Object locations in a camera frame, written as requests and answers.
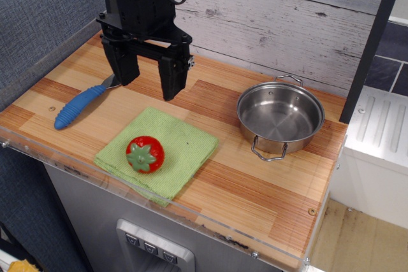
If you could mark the clear acrylic edge guard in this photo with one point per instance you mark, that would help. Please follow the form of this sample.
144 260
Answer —
94 200

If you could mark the green folded cloth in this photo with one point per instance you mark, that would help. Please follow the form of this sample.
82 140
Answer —
186 150

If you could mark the stainless steel pot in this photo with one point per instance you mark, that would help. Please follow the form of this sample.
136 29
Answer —
279 117

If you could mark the yellow object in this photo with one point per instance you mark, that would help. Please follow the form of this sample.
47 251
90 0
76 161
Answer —
22 266

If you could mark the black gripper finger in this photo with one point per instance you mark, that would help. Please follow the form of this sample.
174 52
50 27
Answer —
174 64
122 59

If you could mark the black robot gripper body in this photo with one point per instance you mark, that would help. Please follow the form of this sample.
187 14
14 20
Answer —
137 21

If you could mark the white toy sink unit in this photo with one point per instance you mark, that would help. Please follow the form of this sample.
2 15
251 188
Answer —
371 173

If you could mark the grey toy fridge cabinet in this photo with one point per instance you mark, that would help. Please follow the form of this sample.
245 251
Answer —
227 209

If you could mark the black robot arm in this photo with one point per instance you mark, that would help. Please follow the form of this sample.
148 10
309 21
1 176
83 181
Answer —
146 28

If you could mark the blue handled spatula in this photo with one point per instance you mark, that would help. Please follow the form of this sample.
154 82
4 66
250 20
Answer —
71 110

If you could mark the black vertical post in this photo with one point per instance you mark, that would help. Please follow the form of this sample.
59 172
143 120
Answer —
376 32

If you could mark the red toy strawberry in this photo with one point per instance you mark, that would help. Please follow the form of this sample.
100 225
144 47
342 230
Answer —
145 154

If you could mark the silver dispenser button panel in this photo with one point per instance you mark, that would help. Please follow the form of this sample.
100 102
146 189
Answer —
146 251

